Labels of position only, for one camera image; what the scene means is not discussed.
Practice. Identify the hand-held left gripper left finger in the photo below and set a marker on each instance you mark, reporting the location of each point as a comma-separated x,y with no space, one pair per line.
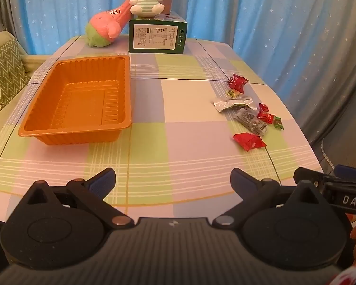
102,181

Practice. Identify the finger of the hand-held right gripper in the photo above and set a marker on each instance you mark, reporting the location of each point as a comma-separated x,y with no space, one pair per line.
350,172
309,175

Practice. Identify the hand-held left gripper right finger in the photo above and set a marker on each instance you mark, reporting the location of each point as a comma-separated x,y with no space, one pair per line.
242,180

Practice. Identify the flat red snack packet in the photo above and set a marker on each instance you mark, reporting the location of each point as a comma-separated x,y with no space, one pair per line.
249,141

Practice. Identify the clear grey snack packet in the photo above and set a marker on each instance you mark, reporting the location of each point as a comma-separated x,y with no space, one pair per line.
250,121

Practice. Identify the green red candy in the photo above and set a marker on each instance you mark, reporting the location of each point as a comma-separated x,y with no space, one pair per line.
279,123

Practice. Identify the red white candy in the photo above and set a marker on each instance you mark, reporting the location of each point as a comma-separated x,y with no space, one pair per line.
265,117

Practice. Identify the small red candy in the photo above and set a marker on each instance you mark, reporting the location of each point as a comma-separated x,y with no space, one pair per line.
262,108

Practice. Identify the silver snack packet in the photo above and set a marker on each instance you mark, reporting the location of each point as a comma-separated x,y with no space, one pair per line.
230,103

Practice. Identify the red white patterned clothing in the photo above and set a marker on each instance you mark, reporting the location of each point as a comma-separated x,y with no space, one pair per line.
354,277

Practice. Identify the checked tablecloth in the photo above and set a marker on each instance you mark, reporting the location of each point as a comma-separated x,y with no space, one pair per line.
181,124

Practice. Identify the orange plastic tray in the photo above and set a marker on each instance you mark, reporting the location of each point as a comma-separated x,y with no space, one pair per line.
83,101

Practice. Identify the small green candy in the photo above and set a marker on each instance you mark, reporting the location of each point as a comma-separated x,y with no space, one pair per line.
233,94

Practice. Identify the grey curtain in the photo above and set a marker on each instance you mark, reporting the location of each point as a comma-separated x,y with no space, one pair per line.
348,74
4,3

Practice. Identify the crumpled red snack packet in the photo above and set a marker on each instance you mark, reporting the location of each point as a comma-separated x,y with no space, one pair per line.
238,82

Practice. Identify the light green sofa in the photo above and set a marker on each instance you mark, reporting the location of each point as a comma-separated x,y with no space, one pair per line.
32,62

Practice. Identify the green zigzag pillow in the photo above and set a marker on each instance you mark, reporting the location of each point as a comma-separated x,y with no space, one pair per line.
4,74

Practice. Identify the green cardboard box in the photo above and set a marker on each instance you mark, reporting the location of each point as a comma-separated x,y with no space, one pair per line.
155,37

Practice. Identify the pink green plush toy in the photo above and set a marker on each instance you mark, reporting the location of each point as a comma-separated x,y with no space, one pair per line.
106,25

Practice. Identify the blue star curtain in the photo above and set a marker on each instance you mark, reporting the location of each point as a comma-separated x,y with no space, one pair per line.
240,9

